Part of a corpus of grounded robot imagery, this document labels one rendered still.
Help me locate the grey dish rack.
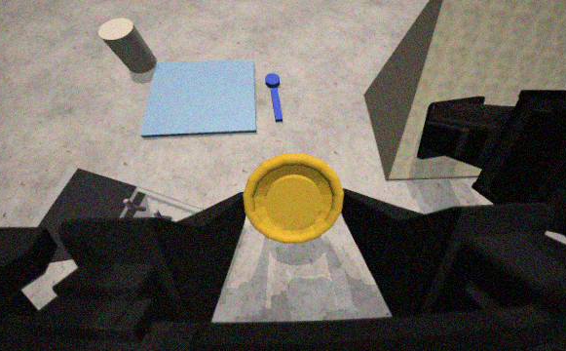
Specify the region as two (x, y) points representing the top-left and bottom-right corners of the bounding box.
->
(28, 167), (203, 263)

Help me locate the light blue flat mat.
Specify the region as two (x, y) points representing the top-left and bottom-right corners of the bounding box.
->
(140, 60), (256, 137)

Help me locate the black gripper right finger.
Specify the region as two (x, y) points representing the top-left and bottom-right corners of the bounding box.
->
(342, 188), (554, 317)

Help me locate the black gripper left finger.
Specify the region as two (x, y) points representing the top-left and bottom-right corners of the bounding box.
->
(58, 192), (245, 323)

